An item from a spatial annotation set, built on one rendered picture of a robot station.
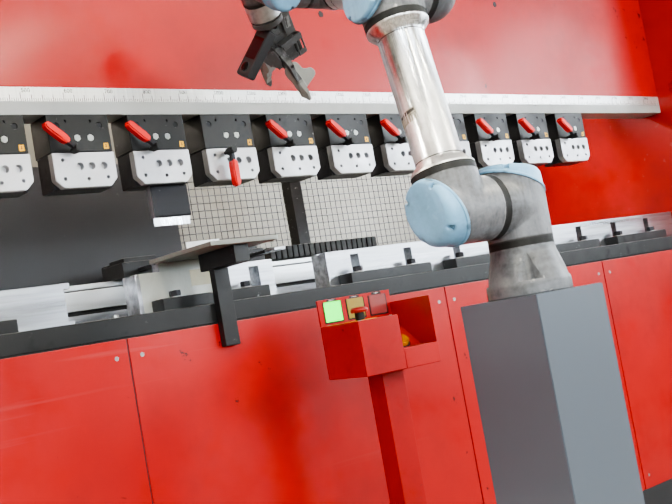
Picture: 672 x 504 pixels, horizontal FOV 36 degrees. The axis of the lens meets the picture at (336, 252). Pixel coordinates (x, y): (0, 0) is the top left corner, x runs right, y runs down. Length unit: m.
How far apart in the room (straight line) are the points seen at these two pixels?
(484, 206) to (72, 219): 1.48
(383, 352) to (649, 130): 2.10
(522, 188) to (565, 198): 2.50
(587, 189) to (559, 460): 2.57
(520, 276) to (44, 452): 0.98
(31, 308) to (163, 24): 0.77
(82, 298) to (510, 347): 1.20
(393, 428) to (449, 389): 0.52
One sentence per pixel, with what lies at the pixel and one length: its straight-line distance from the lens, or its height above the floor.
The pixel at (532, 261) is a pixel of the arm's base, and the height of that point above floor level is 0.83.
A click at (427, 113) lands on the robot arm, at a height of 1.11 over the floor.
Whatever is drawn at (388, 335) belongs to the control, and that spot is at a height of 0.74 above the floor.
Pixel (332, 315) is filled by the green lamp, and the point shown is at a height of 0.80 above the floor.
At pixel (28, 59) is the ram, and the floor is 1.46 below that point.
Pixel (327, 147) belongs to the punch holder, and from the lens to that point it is 2.76.
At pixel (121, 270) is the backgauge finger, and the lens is 2.60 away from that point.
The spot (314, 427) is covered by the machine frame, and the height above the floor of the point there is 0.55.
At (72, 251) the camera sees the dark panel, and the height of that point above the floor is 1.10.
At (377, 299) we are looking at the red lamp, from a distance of 2.39.
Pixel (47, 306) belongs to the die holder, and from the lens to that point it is 2.26.
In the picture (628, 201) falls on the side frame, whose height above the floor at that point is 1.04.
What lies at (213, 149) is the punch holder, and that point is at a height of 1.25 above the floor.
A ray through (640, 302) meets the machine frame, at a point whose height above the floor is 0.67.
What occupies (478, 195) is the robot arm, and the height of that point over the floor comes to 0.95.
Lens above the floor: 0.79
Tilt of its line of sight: 4 degrees up
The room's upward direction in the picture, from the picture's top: 10 degrees counter-clockwise
